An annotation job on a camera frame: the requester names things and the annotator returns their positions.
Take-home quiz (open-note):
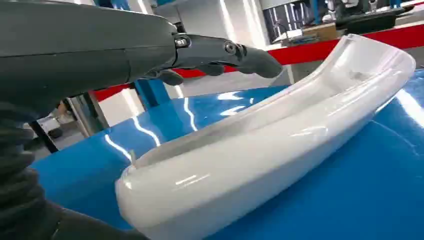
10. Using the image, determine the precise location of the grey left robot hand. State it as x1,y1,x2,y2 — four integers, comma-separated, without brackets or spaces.
0,0,284,240

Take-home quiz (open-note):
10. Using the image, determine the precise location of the white curved plastic part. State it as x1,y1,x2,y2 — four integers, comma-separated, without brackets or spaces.
115,33,417,240

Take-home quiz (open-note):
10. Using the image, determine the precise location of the brown cardboard box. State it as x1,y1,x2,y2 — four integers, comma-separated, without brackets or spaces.
302,23,339,43

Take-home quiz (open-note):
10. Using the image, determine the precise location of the black tray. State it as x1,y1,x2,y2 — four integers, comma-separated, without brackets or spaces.
334,6,407,35

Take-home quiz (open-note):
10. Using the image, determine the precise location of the glossy blue panel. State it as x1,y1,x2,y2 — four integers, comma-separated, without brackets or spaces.
31,69,424,240

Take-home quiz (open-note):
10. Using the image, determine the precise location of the blue post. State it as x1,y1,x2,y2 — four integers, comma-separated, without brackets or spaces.
134,78,172,110

